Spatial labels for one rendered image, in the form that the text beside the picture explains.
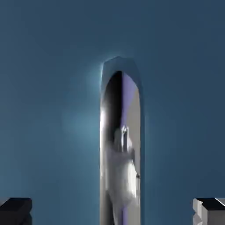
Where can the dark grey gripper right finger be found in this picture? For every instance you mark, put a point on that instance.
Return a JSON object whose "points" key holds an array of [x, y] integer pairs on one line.
{"points": [[209, 211]]}

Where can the blue painted drawer front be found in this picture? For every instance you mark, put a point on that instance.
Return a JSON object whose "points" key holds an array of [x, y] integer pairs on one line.
{"points": [[44, 87]]}

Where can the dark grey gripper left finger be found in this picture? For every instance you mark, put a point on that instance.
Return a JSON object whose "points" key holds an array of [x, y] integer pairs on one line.
{"points": [[15, 209]]}

